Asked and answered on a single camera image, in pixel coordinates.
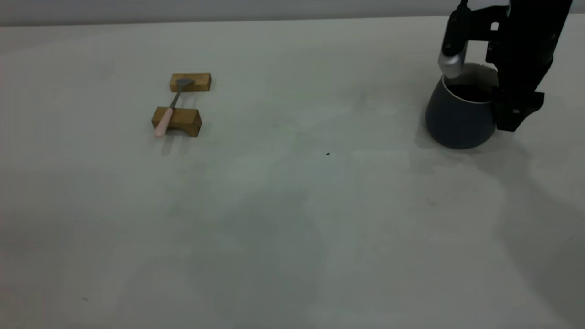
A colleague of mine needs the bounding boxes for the arched wooden block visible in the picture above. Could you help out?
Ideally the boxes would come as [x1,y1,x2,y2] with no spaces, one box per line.
[151,106,202,138]

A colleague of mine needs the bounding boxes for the dark coffee liquid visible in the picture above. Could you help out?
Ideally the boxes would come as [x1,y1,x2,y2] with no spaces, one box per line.
[450,84,494,103]

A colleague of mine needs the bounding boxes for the pink handled metal spoon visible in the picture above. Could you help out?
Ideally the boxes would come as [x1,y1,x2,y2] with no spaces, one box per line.
[154,78,195,139]

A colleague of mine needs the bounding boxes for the flat rectangular wooden block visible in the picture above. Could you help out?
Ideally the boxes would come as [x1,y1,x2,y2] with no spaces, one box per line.
[170,73,212,93]

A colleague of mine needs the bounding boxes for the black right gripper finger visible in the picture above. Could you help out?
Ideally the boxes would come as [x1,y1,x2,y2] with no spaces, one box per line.
[491,87,516,132]
[515,90,545,133]

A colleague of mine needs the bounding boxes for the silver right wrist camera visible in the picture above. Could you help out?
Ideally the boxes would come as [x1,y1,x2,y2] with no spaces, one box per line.
[438,4,471,79]

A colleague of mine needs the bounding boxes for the dark grey ceramic mug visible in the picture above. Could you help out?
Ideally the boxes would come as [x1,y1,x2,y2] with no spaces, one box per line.
[425,64,501,150]

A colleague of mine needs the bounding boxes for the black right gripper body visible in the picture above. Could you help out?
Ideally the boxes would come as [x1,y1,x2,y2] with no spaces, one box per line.
[466,0,573,94]

